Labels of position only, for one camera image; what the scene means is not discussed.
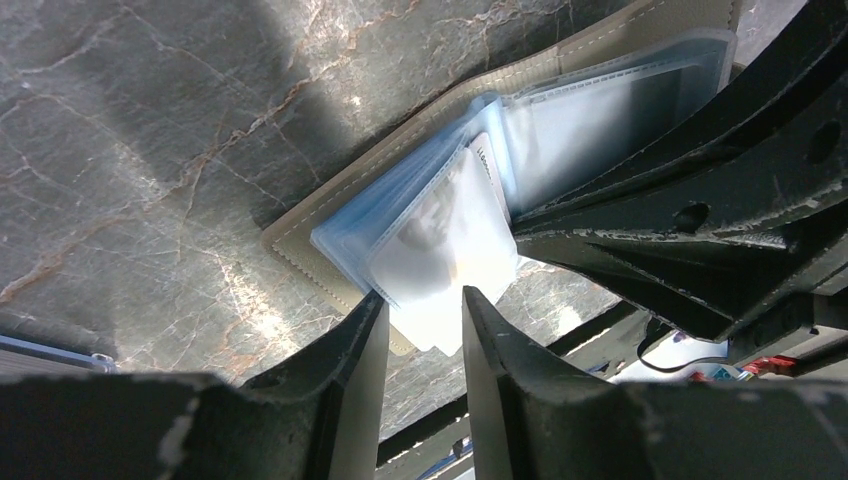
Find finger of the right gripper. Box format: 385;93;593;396
516;78;847;340

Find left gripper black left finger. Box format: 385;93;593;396
1;293;389;479

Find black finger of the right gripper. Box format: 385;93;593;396
513;0;847;234

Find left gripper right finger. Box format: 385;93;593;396
462;287;847;479

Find beige leather card holder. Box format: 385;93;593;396
262;1;740;356

